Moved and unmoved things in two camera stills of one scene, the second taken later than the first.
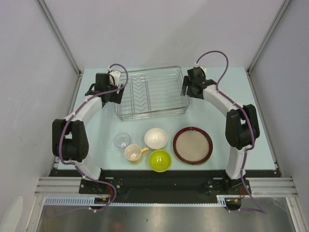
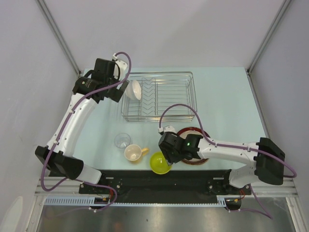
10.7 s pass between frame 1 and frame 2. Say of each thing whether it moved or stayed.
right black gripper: moved
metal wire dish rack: moved
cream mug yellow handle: stayed
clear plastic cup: stayed
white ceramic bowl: moved
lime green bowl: stayed
